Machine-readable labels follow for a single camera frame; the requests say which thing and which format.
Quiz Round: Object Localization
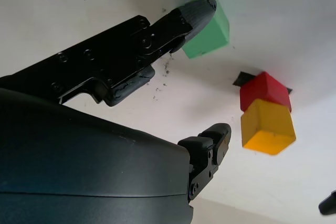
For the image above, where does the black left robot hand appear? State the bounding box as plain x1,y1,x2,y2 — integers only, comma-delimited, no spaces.
318,190,336,217

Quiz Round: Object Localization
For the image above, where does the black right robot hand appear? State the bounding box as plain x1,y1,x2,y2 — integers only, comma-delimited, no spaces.
0,0,232,224

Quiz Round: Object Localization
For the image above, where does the yellow cube block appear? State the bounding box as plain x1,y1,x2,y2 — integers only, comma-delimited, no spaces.
240,99,297,156

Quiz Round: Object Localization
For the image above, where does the red cube block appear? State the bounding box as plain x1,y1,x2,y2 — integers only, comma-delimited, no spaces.
239,71,292,113

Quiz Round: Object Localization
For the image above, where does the green cube block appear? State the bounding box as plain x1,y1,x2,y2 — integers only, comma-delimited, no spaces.
181,0,230,59

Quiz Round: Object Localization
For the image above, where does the black tape strip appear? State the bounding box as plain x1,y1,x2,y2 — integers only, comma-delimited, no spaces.
232,71,293,95

